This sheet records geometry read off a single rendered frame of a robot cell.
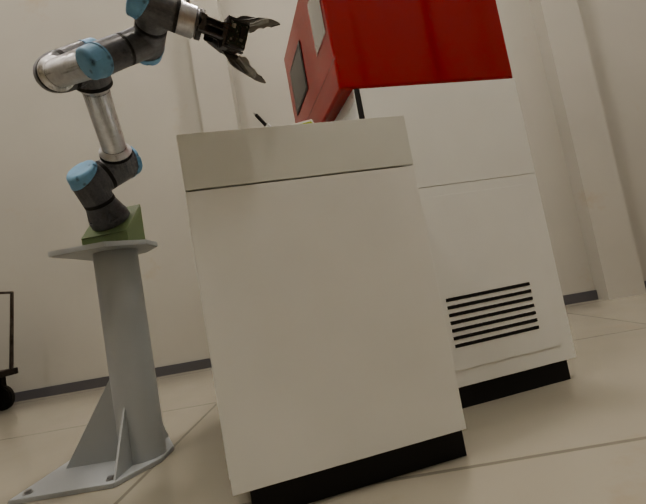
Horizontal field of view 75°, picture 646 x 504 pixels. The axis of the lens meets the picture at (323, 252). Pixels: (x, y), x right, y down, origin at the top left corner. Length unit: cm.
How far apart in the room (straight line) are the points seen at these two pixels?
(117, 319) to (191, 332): 221
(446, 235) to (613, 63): 338
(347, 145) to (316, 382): 63
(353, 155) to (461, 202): 63
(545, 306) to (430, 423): 81
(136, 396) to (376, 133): 125
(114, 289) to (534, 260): 160
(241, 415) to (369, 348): 36
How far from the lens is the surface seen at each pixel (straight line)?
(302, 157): 115
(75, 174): 177
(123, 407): 179
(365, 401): 116
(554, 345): 188
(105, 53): 117
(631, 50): 492
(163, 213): 405
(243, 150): 114
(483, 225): 173
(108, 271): 177
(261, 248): 108
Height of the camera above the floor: 53
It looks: 4 degrees up
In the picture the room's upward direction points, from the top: 10 degrees counter-clockwise
